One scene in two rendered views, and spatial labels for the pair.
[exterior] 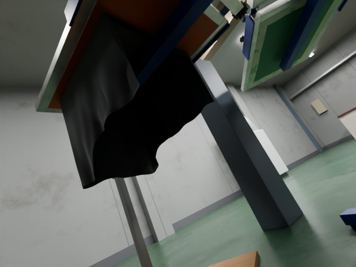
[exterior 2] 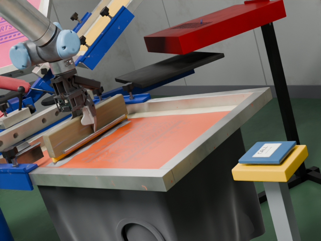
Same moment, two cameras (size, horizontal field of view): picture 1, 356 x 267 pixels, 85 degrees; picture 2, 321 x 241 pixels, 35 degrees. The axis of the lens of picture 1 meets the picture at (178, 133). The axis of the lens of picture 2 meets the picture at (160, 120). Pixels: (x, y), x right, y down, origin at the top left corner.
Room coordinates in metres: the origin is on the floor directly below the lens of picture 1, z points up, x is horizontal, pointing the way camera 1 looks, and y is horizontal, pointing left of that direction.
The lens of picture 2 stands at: (2.22, 0.31, 1.41)
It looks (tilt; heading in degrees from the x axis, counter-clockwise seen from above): 16 degrees down; 184
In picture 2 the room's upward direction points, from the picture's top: 17 degrees counter-clockwise
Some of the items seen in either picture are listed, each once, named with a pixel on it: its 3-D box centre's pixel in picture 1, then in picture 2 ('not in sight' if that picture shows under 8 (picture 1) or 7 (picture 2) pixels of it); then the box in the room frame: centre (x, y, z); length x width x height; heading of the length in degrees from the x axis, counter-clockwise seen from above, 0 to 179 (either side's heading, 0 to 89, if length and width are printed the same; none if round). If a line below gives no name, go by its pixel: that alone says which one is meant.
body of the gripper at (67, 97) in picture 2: not in sight; (69, 91); (0.67, -0.05, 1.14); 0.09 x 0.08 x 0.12; 143
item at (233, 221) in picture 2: (116, 139); (216, 207); (0.90, 0.30, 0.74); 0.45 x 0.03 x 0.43; 143
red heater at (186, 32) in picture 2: not in sight; (212, 27); (-0.47, 0.52, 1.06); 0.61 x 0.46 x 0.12; 113
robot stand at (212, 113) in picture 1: (232, 133); not in sight; (1.31, -0.34, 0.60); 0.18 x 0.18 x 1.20; 38
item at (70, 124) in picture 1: (96, 108); not in sight; (0.59, 0.23, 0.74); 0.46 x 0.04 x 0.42; 53
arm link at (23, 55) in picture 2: not in sight; (33, 51); (0.76, -0.09, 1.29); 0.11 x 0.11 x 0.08; 55
